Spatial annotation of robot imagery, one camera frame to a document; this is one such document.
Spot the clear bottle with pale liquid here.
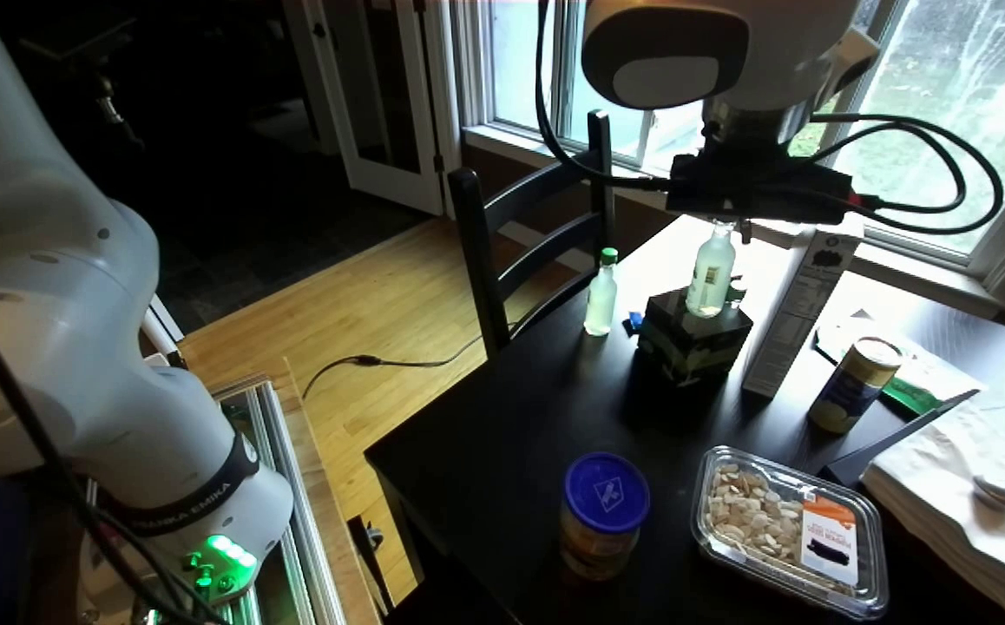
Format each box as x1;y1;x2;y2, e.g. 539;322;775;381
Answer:
685;220;739;319

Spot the black cardboard box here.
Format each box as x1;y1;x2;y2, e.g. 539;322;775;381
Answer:
636;286;754;388

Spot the small bottle with green cap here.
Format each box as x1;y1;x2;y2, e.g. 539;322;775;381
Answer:
583;247;621;338

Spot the tall white carton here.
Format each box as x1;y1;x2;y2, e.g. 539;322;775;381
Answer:
740;227;866;399

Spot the window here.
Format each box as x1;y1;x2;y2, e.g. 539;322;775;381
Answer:
457;0;1005;300

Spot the can with beige lid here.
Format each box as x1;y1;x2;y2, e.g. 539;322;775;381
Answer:
807;336;903;436

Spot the white paper sheet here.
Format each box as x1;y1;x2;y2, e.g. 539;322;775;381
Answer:
813;306;988;402

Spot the black wooden chair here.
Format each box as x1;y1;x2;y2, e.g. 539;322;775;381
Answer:
447;109;617;359

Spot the green packet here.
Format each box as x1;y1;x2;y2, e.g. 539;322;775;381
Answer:
879;376;943;417

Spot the black flat wedge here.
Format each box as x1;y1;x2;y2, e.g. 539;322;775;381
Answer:
818;388;982;488

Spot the clear plastic container of seeds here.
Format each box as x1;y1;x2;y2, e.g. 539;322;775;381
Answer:
690;444;890;621

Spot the white glass door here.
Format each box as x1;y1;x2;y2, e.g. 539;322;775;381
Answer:
284;0;462;218

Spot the jar with blue lid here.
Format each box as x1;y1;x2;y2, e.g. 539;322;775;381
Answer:
559;451;652;582

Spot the stack of white napkins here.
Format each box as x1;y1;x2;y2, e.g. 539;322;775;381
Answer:
861;389;1005;620

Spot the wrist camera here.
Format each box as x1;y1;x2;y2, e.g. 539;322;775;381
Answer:
666;155;857;227

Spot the black cable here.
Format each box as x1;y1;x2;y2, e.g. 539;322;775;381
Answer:
300;332;488;401

